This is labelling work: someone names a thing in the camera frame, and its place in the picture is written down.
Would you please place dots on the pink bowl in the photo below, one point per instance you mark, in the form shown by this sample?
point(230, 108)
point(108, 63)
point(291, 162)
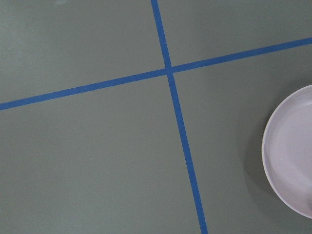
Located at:
point(287, 151)

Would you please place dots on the blue tape line crosswise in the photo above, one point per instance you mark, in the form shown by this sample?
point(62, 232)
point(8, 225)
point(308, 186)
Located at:
point(155, 73)

